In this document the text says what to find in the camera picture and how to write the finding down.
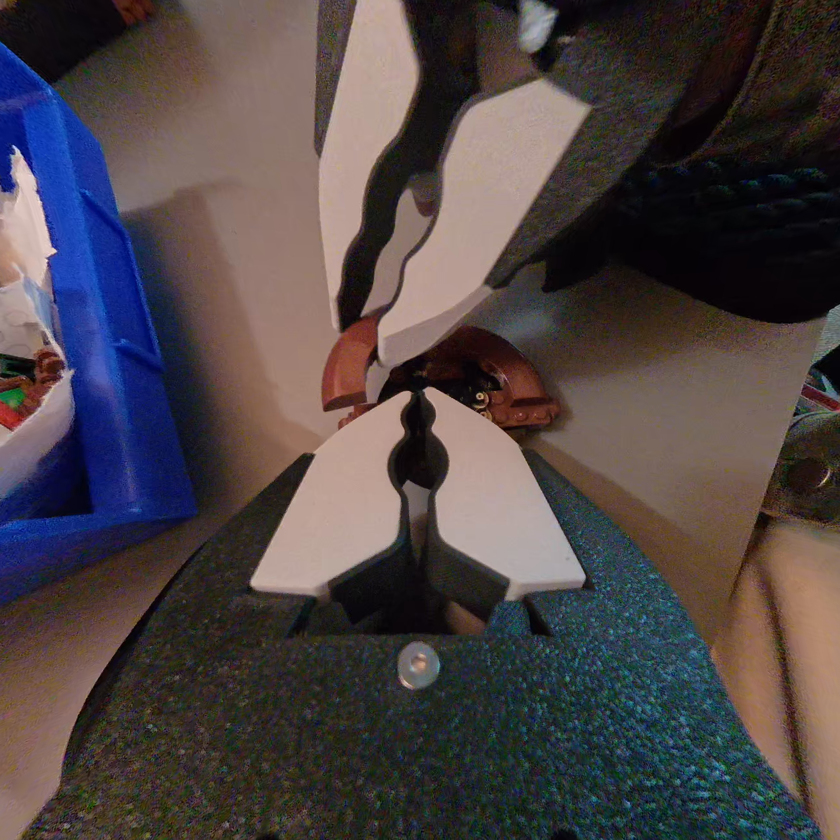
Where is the person's beige shirt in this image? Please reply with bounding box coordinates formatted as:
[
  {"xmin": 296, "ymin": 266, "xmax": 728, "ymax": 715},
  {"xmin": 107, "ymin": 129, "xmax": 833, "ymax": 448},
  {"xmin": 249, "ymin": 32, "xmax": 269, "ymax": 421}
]
[{"xmin": 728, "ymin": 518, "xmax": 840, "ymax": 821}]

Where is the torn white paper bag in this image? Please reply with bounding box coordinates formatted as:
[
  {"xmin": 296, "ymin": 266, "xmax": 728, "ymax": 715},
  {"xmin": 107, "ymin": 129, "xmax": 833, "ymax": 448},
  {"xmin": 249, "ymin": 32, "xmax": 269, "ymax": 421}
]
[{"xmin": 0, "ymin": 147, "xmax": 76, "ymax": 500}]

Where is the black quilted armrest pad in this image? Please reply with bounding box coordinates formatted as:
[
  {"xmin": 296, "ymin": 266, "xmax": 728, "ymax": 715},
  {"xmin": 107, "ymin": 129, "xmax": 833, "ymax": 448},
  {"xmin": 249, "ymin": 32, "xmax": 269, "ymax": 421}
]
[{"xmin": 545, "ymin": 157, "xmax": 840, "ymax": 322}]

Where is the round brown orange lego build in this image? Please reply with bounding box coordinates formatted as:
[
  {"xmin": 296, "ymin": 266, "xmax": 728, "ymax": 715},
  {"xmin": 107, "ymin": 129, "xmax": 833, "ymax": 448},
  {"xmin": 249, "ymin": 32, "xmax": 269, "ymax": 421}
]
[{"xmin": 387, "ymin": 325, "xmax": 562, "ymax": 434}]

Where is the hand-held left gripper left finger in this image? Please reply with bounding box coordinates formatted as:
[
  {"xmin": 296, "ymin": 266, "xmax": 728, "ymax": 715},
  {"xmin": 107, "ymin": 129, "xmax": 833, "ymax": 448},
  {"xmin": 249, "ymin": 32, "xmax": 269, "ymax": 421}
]
[{"xmin": 249, "ymin": 390, "xmax": 421, "ymax": 598}]

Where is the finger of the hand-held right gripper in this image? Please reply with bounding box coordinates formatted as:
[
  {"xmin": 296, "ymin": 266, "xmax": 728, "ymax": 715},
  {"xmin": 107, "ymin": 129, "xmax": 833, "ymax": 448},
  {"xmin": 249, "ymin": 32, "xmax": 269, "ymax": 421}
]
[
  {"xmin": 364, "ymin": 77, "xmax": 593, "ymax": 403},
  {"xmin": 318, "ymin": 0, "xmax": 434, "ymax": 332}
]

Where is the pile of small lego pieces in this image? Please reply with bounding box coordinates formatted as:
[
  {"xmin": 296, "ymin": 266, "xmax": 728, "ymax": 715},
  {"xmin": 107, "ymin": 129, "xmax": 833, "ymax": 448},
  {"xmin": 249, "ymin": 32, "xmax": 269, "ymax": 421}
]
[{"xmin": 0, "ymin": 348, "xmax": 67, "ymax": 427}]

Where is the red white packet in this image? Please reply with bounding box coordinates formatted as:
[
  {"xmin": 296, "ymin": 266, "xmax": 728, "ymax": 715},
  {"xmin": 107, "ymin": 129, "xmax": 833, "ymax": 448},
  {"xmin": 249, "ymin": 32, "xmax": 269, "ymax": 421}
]
[{"xmin": 797, "ymin": 367, "xmax": 840, "ymax": 414}]

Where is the blue bin with lego pieces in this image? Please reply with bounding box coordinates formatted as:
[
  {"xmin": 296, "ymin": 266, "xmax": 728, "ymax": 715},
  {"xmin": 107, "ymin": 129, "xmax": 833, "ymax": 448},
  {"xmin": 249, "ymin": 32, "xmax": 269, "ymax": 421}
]
[{"xmin": 0, "ymin": 42, "xmax": 198, "ymax": 605}]

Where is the brown curved lego ring piece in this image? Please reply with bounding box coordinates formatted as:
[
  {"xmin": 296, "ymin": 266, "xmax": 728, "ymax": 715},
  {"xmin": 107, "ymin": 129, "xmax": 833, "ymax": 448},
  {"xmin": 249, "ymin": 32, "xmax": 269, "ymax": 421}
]
[{"xmin": 322, "ymin": 316, "xmax": 383, "ymax": 413}]

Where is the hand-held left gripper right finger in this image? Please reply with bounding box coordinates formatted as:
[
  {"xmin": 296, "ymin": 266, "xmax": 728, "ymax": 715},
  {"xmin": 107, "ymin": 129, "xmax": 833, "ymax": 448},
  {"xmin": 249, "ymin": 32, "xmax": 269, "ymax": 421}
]
[{"xmin": 423, "ymin": 386, "xmax": 588, "ymax": 601}]

